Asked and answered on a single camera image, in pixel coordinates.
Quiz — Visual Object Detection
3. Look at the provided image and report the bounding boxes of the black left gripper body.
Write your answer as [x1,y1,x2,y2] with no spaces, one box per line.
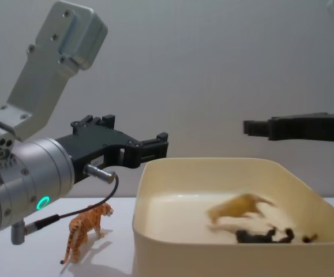
[55,126,140,186]

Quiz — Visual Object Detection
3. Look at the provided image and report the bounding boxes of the cream plastic bin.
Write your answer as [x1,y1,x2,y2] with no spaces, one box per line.
[132,156,334,277]

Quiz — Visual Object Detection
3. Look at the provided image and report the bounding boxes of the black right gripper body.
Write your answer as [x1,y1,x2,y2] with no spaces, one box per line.
[267,112,334,143]

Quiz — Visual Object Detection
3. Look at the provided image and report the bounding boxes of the yellow toy animal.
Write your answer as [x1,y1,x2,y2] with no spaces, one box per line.
[207,192,277,224]

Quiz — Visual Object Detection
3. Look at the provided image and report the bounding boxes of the dark cable with silver plugs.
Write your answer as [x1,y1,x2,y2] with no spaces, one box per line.
[10,164,119,246]

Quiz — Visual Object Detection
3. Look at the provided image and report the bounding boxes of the orange striped toy tiger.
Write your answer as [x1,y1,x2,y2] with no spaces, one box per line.
[60,201,115,265]

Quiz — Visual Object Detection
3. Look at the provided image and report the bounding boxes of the white toy animal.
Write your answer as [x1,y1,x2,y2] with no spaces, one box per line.
[209,205,298,235]

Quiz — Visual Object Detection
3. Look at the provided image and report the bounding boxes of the black toy animal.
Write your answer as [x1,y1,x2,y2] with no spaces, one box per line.
[235,226,296,245]

